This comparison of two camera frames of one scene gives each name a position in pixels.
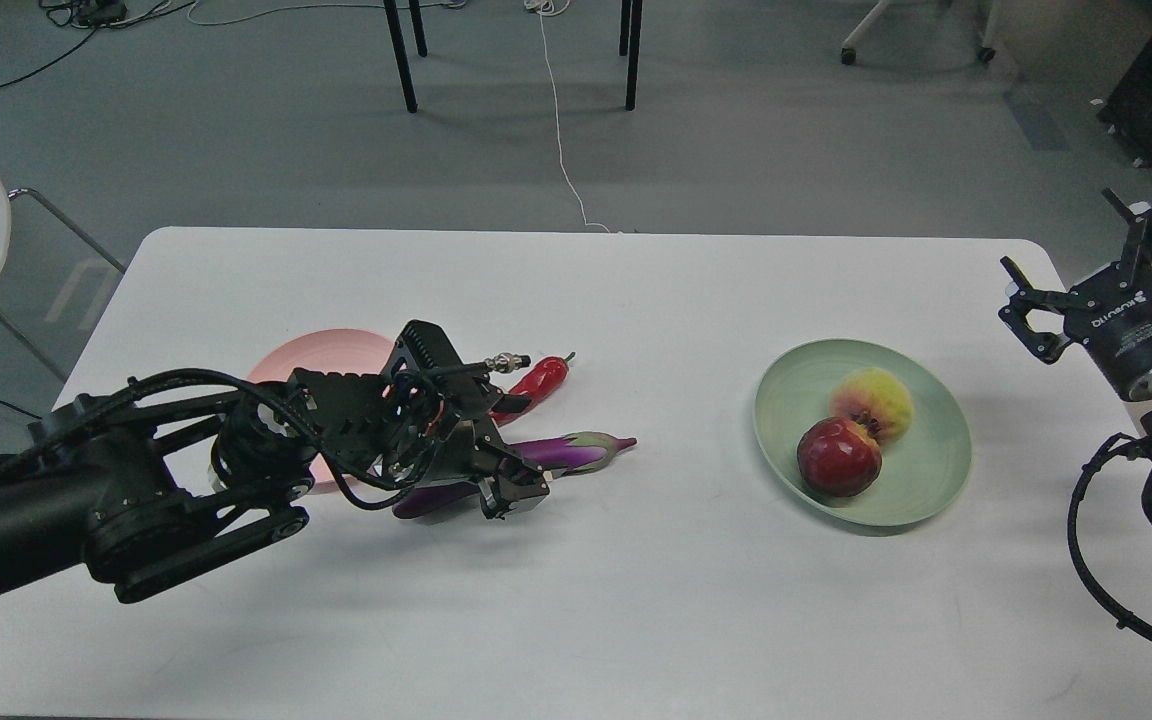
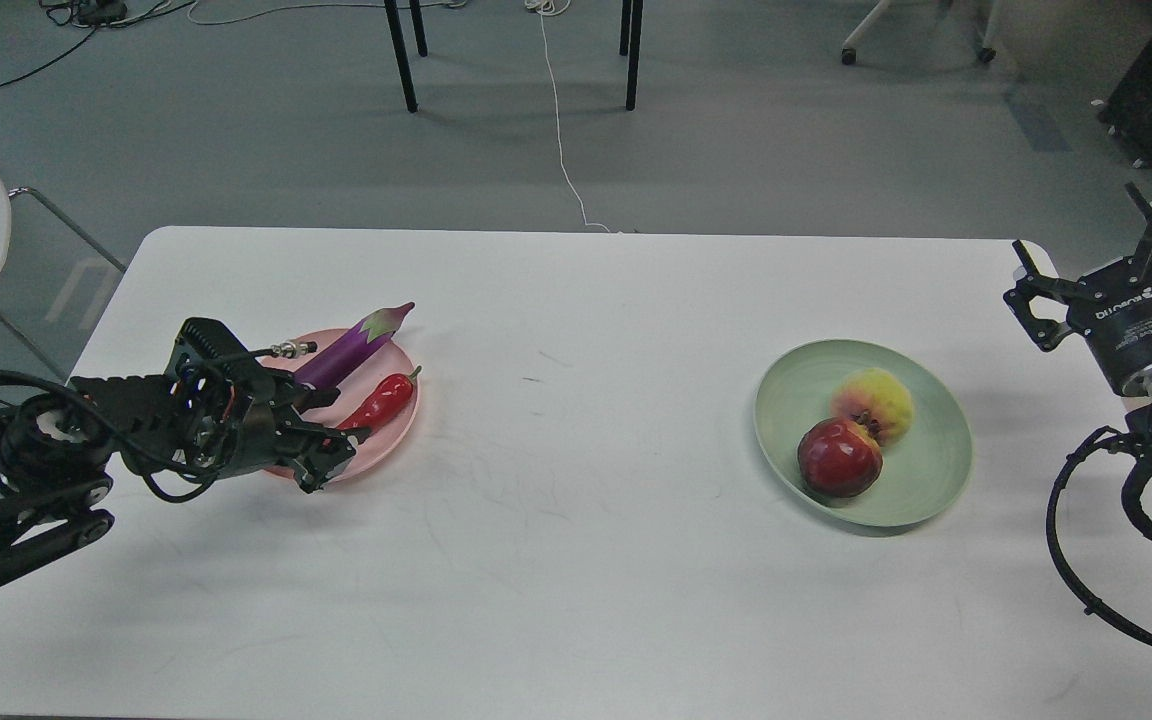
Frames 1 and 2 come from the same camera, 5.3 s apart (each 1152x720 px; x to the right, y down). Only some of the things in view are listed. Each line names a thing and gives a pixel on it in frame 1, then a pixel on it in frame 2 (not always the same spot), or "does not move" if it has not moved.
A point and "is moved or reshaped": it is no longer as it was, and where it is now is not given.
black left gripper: x=395 y=428 → x=216 y=413
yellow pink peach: x=876 y=401 does not move
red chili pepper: x=542 y=380 is moved or reshaped
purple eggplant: x=563 y=456 → x=352 y=349
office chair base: x=986 y=52 does not move
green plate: x=922 y=468 does not move
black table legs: x=400 y=58 does not move
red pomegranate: x=839 y=457 does not move
